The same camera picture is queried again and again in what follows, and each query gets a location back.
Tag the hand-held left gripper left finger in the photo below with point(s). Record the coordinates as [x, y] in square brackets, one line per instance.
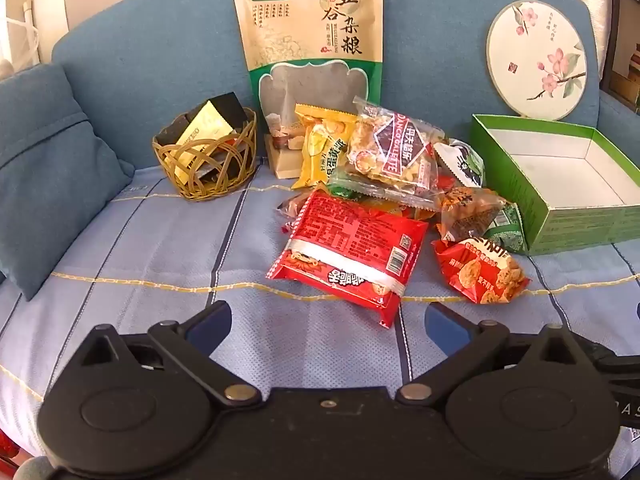
[212, 327]

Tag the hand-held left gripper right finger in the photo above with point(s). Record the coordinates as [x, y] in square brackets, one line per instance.
[442, 327]

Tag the red cracker packet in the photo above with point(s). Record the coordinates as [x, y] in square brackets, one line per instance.
[480, 270]

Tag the brown nut packet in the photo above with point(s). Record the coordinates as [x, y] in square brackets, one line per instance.
[475, 210]

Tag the red noodle packet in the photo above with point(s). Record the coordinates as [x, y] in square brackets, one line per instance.
[350, 245]

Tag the small brown sausage packet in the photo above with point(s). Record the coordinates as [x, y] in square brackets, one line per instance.
[295, 207]

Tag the white green snack packet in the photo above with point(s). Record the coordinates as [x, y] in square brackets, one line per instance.
[462, 160]

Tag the green cardboard box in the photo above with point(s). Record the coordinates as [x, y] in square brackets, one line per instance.
[575, 220]

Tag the clear biscuit packet dark label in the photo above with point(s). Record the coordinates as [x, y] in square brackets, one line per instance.
[390, 150]

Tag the yellow snack packet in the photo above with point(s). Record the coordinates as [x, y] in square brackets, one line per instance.
[322, 150]

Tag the light blue striped blanket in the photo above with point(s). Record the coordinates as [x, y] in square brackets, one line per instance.
[150, 240]

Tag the wicker basket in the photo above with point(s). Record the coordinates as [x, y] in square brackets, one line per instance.
[200, 191]

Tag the gold packet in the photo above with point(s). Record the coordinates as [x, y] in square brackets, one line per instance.
[202, 127]

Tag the black box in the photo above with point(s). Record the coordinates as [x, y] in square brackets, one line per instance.
[230, 107]

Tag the blue cushion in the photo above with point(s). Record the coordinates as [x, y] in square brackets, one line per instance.
[45, 160]

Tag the blue sofa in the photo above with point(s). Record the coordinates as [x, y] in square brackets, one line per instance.
[175, 50]

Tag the round floral fan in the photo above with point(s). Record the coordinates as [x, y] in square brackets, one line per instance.
[530, 50]

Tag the large tan green grain bag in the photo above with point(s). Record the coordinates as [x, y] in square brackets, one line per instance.
[310, 35]

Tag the metal shelf rack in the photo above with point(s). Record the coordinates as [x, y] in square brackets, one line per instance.
[627, 60]

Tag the silver plastic roll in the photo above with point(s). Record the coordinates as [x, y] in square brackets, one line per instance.
[595, 20]

